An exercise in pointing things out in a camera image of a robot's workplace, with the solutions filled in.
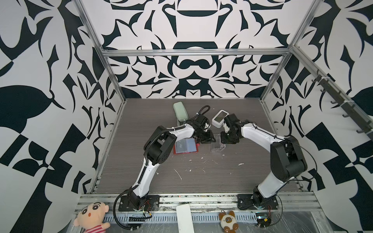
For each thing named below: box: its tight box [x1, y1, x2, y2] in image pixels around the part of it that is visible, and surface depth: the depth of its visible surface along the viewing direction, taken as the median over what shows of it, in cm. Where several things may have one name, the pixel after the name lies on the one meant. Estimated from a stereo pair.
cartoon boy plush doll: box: [73, 201, 111, 233], surface depth 66 cm
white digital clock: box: [211, 109, 230, 129], surface depth 105 cm
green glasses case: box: [172, 100, 189, 122], surface depth 112 cm
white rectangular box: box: [176, 203, 195, 233], surface depth 67 cm
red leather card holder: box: [172, 137, 201, 155], surface depth 96 cm
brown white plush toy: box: [218, 209, 239, 233], surface depth 69 cm
